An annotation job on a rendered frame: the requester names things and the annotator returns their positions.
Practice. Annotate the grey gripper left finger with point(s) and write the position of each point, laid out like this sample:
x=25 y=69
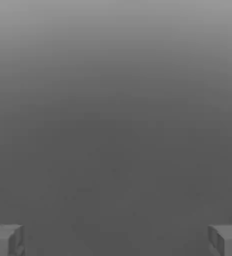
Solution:
x=2 y=241

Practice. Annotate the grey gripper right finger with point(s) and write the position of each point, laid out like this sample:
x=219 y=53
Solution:
x=231 y=241

